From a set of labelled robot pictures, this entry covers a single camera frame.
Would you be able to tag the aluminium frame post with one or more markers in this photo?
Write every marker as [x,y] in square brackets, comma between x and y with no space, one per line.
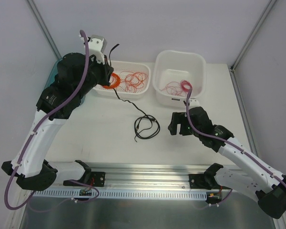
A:
[43,27]
[254,32]

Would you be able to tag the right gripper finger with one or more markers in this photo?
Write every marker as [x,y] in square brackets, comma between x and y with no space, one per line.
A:
[176,119]
[185,128]

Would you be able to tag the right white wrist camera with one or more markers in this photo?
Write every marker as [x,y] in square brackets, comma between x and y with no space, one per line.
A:
[191,102]

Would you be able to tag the white slotted cable duct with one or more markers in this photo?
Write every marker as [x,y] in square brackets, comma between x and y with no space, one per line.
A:
[122,194]

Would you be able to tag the aluminium mounting rail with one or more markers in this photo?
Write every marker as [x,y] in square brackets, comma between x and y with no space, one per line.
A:
[78,173]

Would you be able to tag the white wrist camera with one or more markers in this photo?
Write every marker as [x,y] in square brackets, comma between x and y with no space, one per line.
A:
[97,45]
[191,102]

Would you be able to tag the white plastic tub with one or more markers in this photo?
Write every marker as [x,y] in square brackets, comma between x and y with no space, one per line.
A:
[174,73]

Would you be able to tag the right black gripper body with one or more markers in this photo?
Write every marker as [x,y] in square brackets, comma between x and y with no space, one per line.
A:
[179,121]

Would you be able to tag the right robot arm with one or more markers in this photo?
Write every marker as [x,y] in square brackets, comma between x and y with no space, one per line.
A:
[262,183]

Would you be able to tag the right aluminium frame post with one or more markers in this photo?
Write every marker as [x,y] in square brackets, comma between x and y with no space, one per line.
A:
[254,32]

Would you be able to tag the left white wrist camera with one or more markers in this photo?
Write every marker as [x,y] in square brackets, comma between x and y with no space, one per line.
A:
[97,45]

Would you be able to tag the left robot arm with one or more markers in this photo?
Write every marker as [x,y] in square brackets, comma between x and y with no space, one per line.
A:
[76,76]

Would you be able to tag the white perforated plastic basket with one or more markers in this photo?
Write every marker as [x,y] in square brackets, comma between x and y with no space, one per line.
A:
[129,80]

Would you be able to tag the left aluminium frame post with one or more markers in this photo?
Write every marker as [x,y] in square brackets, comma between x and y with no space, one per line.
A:
[43,27]

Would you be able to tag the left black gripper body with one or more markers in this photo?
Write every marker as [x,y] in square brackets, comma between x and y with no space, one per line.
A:
[105,72]

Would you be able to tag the teal transparent plastic tray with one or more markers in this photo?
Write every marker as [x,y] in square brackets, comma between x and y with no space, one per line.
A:
[51,79]

